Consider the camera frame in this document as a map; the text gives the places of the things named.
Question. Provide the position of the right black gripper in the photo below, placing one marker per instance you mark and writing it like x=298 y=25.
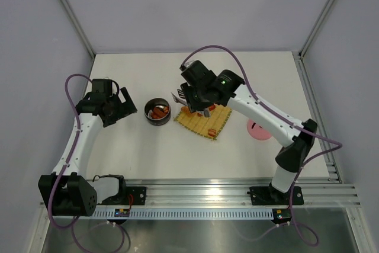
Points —
x=192 y=105

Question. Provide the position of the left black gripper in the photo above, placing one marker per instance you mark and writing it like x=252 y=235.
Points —
x=125 y=109

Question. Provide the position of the metal tongs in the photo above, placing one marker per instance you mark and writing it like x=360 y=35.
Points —
x=180 y=99

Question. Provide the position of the red sausage toy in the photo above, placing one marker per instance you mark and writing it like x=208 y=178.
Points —
x=165 y=110

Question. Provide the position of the round metal lunch box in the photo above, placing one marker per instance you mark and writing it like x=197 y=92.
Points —
x=156 y=102

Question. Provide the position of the pink round lid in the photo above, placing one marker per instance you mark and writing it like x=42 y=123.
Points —
x=257 y=132

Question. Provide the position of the brown rectangular food toy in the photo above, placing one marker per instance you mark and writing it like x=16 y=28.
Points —
x=157 y=116

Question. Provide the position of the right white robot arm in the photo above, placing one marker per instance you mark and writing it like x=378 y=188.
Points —
x=195 y=73

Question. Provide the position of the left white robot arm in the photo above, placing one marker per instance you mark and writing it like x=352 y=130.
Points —
x=66 y=191

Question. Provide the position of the orange cheese wedge toy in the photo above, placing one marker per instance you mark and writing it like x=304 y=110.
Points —
x=186 y=110

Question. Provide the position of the bamboo mat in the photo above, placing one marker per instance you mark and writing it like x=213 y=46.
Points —
x=199 y=124

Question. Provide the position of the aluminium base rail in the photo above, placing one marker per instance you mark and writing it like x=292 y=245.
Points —
x=228 y=193

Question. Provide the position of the white slotted cable duct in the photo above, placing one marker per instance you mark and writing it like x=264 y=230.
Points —
x=139 y=213

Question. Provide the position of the left frame post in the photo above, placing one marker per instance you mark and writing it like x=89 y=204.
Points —
x=77 y=27

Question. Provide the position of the frame post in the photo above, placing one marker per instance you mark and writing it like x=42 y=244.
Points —
x=77 y=27
x=321 y=18

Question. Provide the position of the right frame post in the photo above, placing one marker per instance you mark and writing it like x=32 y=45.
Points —
x=321 y=18

